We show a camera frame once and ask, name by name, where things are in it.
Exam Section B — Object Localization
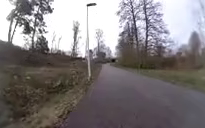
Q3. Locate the grey street lamp pole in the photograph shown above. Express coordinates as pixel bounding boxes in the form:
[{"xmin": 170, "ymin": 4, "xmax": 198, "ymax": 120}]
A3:
[{"xmin": 85, "ymin": 2, "xmax": 98, "ymax": 82}]

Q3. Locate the grey asphalt path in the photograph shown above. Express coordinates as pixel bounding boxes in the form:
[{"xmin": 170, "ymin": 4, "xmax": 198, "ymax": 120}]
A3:
[{"xmin": 59, "ymin": 62, "xmax": 205, "ymax": 128}]

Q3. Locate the row of bare trees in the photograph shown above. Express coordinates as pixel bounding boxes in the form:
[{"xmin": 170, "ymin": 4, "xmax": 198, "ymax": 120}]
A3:
[{"xmin": 115, "ymin": 0, "xmax": 205, "ymax": 71}]

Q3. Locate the grass field with bare patches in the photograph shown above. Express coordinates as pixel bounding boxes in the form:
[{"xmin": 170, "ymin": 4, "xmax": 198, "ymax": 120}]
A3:
[{"xmin": 0, "ymin": 61, "xmax": 103, "ymax": 128}]

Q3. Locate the dark brushy hedge bank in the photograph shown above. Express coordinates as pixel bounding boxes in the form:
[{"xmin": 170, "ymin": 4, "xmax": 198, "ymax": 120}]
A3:
[{"xmin": 0, "ymin": 35, "xmax": 88, "ymax": 69}]

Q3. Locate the grass verge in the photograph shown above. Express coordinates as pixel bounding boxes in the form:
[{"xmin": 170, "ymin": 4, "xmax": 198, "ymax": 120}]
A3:
[{"xmin": 111, "ymin": 63, "xmax": 205, "ymax": 96}]

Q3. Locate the group of tall pine trees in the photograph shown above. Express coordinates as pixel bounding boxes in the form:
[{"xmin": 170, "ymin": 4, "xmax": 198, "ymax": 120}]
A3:
[{"xmin": 5, "ymin": 0, "xmax": 55, "ymax": 54}]

